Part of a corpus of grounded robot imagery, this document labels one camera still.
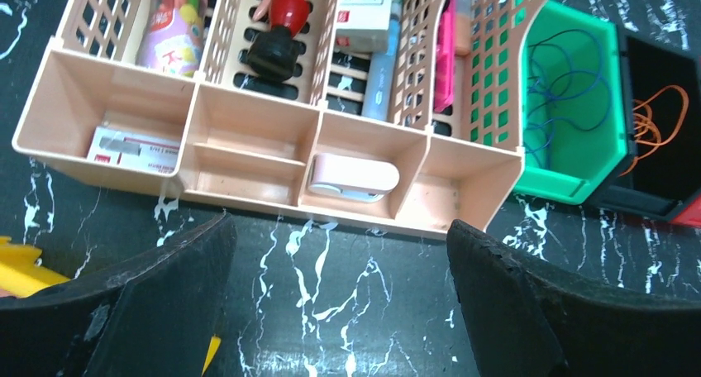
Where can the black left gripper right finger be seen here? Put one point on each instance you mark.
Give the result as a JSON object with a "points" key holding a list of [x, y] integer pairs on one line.
{"points": [[527, 317]]}

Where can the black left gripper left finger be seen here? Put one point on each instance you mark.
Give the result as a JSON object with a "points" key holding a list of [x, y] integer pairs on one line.
{"points": [[155, 313]]}

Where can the yellow tray with pens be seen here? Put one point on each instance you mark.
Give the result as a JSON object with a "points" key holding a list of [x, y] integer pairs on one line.
{"points": [[36, 331]]}

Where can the white staples box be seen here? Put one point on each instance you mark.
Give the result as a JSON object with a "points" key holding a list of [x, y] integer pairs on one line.
{"points": [[133, 150]]}

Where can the beige plastic file organizer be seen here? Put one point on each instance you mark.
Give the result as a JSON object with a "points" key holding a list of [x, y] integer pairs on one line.
{"points": [[254, 151]]}

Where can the red storage bin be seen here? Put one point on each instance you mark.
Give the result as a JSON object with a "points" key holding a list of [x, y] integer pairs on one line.
{"points": [[691, 215]]}

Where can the green storage bin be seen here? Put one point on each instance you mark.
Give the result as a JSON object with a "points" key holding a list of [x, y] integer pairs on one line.
{"points": [[572, 109]]}

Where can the light blue marker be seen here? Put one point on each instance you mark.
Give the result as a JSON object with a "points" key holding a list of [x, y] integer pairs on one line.
{"points": [[380, 77]]}

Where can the pink glue bottle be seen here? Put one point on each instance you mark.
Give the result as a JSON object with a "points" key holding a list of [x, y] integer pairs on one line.
{"points": [[173, 38]]}

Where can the black storage bin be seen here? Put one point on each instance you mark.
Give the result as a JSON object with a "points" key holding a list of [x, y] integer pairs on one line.
{"points": [[661, 111]]}

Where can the red and black stamp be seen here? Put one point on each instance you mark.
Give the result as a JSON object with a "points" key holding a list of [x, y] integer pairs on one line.
{"points": [[273, 53]]}

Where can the orange eraser block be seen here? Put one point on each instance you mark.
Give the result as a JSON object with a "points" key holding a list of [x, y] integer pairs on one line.
{"points": [[463, 29]]}

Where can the white cardboard box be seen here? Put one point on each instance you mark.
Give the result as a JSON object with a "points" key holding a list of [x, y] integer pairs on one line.
{"points": [[362, 26]]}

